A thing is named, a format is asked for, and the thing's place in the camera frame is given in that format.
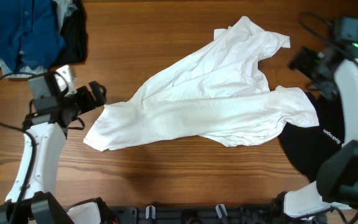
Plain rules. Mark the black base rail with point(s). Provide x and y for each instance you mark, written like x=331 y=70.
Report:
x=251 y=214

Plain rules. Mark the black garment in pile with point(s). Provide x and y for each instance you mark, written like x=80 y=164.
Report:
x=75 y=36

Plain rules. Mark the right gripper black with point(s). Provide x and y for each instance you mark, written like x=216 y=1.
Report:
x=306 y=62

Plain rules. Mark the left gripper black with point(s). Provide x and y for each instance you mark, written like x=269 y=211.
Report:
x=91 y=102

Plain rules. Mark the white t-shirt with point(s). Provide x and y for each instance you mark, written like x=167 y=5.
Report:
x=217 y=92

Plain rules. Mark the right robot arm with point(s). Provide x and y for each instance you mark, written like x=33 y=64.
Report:
x=336 y=186

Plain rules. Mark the light patterned garment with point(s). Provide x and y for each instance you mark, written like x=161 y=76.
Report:
x=23 y=72

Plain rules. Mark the grey garment in pile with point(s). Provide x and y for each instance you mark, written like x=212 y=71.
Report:
x=64 y=10

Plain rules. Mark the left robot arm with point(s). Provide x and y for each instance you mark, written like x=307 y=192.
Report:
x=45 y=128

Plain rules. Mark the black t-shirt right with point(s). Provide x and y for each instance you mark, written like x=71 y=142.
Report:
x=308 y=148

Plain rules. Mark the blue shirt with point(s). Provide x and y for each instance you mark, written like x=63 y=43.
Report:
x=29 y=33

